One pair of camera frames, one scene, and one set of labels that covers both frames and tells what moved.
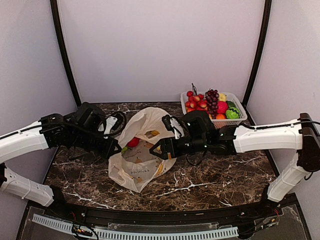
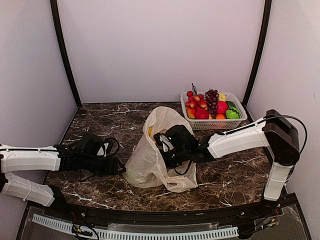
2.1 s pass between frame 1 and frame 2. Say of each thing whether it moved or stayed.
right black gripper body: moved
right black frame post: stayed
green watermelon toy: stayed
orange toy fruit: stayed
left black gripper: moved
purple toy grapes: stayed
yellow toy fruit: stayed
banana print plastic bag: moved
